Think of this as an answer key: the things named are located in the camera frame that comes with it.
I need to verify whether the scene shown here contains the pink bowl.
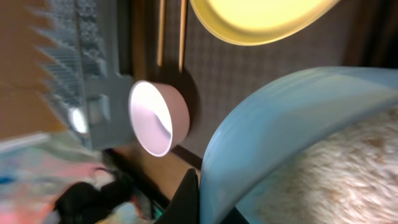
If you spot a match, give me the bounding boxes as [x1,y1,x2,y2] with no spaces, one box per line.
[128,80,190,157]

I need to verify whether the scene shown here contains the rice food scraps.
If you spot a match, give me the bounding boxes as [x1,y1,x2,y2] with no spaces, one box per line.
[256,107,397,223]

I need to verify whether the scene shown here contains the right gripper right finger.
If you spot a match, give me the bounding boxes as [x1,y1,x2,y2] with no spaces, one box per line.
[220,207,249,224]

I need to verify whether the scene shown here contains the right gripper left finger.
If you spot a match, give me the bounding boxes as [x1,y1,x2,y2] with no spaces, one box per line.
[154,169,200,224]

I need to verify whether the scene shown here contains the yellow plate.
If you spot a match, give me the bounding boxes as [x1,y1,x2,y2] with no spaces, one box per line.
[190,0,339,46]

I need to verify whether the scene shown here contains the grey dish rack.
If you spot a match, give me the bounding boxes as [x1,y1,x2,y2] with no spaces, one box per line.
[29,0,134,150]

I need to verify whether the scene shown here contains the light blue bowl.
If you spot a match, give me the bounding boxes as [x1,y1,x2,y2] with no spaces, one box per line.
[200,67,397,223]

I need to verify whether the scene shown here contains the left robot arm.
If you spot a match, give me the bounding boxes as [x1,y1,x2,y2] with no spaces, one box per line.
[53,179,134,224]

